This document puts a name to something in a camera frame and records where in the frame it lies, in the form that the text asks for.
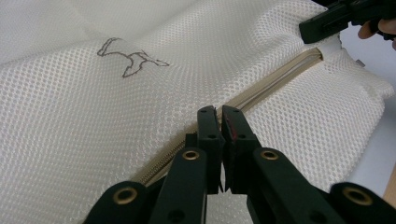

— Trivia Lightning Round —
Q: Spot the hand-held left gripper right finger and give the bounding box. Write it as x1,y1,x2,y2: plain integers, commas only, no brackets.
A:
220,105,263,195

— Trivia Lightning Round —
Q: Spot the cream mesh laundry bag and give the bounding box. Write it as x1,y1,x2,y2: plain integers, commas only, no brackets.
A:
0,0,396,224

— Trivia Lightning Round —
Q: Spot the wooden table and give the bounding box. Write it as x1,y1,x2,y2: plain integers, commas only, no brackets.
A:
382,162,396,208

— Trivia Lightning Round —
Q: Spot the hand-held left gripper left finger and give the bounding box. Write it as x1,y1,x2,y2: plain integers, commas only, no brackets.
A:
185,105,226,195

